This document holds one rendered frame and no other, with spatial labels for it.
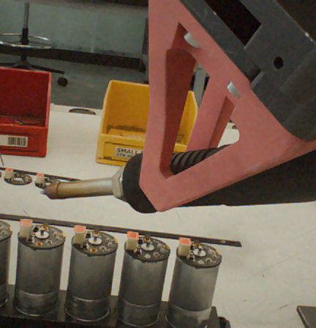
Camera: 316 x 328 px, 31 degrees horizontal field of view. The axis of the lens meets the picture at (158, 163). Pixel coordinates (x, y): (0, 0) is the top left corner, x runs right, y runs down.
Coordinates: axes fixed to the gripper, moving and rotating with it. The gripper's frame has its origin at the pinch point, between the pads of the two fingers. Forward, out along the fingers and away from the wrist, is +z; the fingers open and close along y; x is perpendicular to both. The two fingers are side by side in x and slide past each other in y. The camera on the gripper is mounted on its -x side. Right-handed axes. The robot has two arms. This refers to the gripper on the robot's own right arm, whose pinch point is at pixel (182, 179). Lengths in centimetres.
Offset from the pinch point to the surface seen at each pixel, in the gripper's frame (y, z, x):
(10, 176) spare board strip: -11.3, 24.7, -17.9
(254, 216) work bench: -25.8, 16.9, -3.3
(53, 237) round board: -1.1, 10.3, -4.1
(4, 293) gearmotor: 0.8, 13.9, -3.6
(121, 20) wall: -307, 203, -258
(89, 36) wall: -289, 224, -263
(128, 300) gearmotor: -3.5, 10.8, 0.5
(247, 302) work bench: -13.9, 13.2, 3.4
